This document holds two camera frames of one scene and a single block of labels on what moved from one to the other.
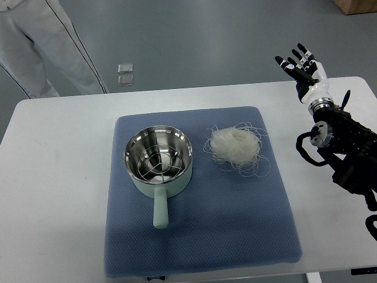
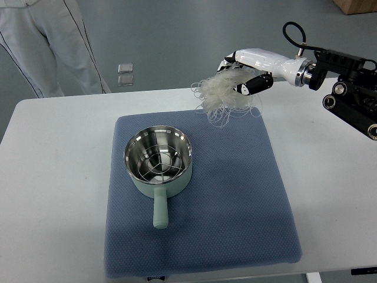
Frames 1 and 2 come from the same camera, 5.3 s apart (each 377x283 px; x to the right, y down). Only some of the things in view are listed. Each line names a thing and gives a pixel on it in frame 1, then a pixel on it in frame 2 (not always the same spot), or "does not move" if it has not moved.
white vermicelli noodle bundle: (238, 147) → (219, 99)
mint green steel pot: (158, 163) does not move
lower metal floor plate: (125, 80) does not move
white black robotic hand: (311, 79) → (294, 71)
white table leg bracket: (313, 277) does not move
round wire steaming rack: (159, 163) does not move
